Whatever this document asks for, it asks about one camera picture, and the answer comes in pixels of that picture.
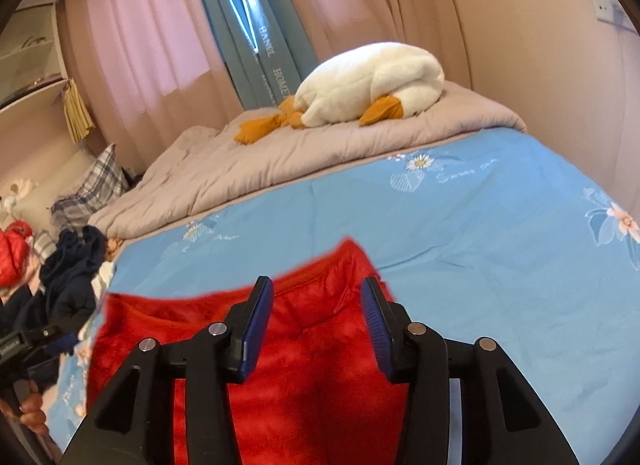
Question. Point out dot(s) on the person's left hand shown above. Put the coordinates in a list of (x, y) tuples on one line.
[(32, 412)]

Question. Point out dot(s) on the white plush duck toy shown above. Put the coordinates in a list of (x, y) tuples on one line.
[(360, 80)]

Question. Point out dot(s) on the dark navy garment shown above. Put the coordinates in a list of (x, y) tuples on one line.
[(15, 310)]

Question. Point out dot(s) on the navy hooded garment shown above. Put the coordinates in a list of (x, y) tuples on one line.
[(70, 285)]

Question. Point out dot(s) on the white wall socket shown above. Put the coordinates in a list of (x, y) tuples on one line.
[(605, 7)]

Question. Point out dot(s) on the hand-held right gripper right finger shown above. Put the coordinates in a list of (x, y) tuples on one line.
[(377, 330)]

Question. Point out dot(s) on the red down jacket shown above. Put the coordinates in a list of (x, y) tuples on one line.
[(310, 355), (12, 255)]

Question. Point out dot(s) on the grey quilt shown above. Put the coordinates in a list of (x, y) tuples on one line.
[(225, 170)]

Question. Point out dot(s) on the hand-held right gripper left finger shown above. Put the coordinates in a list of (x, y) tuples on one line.
[(257, 325)]

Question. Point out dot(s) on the yellow tassel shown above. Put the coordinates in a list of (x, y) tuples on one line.
[(77, 115)]

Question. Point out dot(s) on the blue floral bed sheet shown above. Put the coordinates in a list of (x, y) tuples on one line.
[(475, 255)]

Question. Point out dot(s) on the plaid pillow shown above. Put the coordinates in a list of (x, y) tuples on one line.
[(100, 175)]

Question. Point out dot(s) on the white cloth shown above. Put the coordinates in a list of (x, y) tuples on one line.
[(102, 275)]

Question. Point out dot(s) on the blue curtain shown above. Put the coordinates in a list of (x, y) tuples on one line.
[(260, 70)]

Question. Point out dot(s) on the white wall shelf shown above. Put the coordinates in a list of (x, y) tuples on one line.
[(30, 55)]

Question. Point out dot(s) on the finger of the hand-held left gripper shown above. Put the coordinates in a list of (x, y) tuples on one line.
[(60, 342)]

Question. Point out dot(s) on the pale pink clothing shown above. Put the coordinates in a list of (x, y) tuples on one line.
[(15, 195)]

